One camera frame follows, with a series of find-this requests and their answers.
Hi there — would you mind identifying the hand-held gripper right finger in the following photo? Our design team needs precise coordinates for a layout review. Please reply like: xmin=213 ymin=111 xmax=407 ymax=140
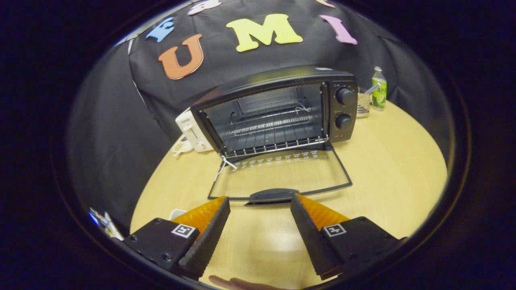
xmin=290 ymin=193 xmax=406 ymax=280

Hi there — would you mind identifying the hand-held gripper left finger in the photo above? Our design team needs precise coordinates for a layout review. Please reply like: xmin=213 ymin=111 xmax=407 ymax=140
xmin=123 ymin=196 xmax=231 ymax=280

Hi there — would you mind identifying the black toaster oven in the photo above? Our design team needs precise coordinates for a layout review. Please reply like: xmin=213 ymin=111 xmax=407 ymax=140
xmin=190 ymin=66 xmax=359 ymax=206

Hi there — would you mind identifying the white slot toaster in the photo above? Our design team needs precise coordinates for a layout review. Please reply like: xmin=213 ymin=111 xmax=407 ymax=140
xmin=175 ymin=109 xmax=214 ymax=153

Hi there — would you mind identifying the small white snack dish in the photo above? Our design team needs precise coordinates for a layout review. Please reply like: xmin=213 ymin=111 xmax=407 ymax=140
xmin=171 ymin=137 xmax=194 ymax=157

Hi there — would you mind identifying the clear glass cup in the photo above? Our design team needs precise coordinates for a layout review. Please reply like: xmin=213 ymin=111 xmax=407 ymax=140
xmin=357 ymin=87 xmax=373 ymax=118

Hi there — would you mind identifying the green label plastic bottle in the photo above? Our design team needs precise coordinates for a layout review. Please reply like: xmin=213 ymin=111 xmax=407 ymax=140
xmin=371 ymin=66 xmax=387 ymax=111

